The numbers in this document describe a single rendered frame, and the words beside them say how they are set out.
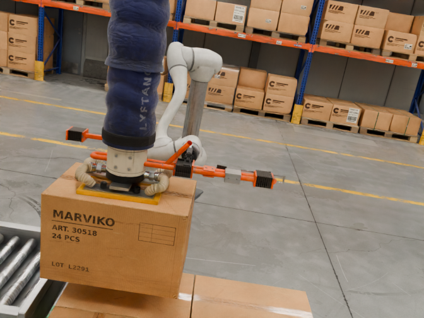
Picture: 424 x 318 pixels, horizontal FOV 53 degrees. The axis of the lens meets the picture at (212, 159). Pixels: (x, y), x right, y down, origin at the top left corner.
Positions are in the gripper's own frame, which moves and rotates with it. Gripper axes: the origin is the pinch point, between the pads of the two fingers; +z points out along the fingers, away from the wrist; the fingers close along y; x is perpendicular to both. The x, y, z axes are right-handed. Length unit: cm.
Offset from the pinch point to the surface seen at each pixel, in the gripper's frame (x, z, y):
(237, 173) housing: -22.1, 2.6, -2.0
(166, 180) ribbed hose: 7.5, 6.8, 4.6
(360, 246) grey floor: -170, -190, 119
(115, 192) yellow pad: 27.0, 12.9, 10.9
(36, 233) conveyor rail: 76, -31, 62
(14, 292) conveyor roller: 67, 14, 66
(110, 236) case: 26.4, 19.4, 27.7
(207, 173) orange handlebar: -9.3, 3.3, -0.1
